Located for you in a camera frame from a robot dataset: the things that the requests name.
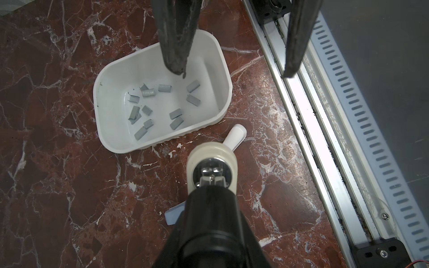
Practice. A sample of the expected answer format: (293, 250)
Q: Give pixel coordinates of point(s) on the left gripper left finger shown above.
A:
(176, 24)

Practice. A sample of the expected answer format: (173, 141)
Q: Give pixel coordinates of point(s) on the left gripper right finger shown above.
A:
(303, 15)

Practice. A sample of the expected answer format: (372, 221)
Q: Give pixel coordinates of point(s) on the white mini stapler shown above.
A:
(235, 137)

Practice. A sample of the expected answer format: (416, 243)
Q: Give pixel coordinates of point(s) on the blue mini stapler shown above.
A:
(172, 215)

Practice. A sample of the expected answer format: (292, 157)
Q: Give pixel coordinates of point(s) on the grey staple strip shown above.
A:
(193, 100)
(176, 113)
(176, 123)
(164, 88)
(140, 133)
(193, 86)

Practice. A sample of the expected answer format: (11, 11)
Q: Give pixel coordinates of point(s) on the white plastic tray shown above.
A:
(126, 96)

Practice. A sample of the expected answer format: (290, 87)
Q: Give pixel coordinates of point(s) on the white slotted cable duct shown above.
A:
(399, 198)

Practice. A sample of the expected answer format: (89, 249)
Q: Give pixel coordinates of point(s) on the aluminium front rail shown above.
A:
(386, 47)

